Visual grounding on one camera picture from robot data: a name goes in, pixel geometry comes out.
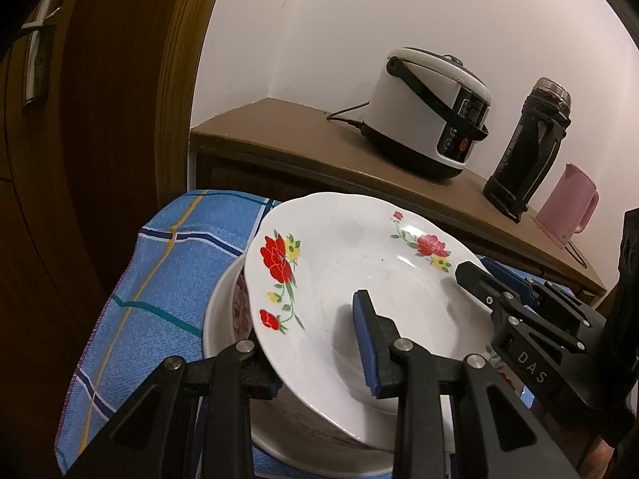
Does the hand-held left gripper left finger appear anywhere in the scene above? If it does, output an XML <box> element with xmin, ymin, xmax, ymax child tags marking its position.
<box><xmin>65</xmin><ymin>339</ymin><xmax>285</xmax><ymax>479</ymax></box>

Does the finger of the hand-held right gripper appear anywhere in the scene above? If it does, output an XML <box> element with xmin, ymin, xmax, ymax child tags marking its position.
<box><xmin>482</xmin><ymin>255</ymin><xmax>550</xmax><ymax>305</ymax></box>
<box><xmin>455</xmin><ymin>261</ymin><xmax>515</xmax><ymax>316</ymax></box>

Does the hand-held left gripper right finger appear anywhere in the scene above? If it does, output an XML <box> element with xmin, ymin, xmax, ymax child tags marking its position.
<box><xmin>352</xmin><ymin>289</ymin><xmax>582</xmax><ymax>479</ymax></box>

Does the white bowl red rim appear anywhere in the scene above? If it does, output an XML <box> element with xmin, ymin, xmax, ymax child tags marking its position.
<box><xmin>202</xmin><ymin>259</ymin><xmax>400</xmax><ymax>477</ymax></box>

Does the white red-flower plate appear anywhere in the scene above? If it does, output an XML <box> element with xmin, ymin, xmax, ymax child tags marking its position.
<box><xmin>244</xmin><ymin>191</ymin><xmax>500</xmax><ymax>452</ymax></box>

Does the person's right hand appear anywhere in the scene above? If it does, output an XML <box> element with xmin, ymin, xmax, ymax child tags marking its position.
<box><xmin>581</xmin><ymin>440</ymin><xmax>617</xmax><ymax>479</ymax></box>

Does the pink electric kettle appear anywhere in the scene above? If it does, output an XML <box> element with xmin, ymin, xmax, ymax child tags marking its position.
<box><xmin>536</xmin><ymin>162</ymin><xmax>600</xmax><ymax>246</ymax></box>

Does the black thermos flask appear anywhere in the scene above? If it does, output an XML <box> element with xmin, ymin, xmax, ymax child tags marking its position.
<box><xmin>482</xmin><ymin>77</ymin><xmax>571</xmax><ymax>224</ymax></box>

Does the blue plaid tablecloth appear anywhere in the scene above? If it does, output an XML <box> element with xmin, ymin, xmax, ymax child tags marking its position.
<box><xmin>55</xmin><ymin>188</ymin><xmax>575</xmax><ymax>479</ymax></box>

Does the white and black rice cooker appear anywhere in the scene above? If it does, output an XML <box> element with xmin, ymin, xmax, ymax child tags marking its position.
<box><xmin>363</xmin><ymin>47</ymin><xmax>492</xmax><ymax>180</ymax></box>

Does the brown wooden cabinet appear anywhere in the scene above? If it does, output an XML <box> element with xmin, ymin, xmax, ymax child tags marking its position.
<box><xmin>189</xmin><ymin>97</ymin><xmax>607</xmax><ymax>310</ymax></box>

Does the brown wooden door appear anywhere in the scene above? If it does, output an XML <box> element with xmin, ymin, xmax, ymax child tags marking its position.
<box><xmin>0</xmin><ymin>0</ymin><xmax>230</xmax><ymax>479</ymax></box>

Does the black rice cooker cable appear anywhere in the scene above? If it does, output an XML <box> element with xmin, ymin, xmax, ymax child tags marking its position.
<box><xmin>326</xmin><ymin>101</ymin><xmax>373</xmax><ymax>135</ymax></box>

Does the silver door handle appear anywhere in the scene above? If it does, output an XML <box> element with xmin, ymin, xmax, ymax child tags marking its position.
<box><xmin>21</xmin><ymin>0</ymin><xmax>67</xmax><ymax>107</ymax></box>

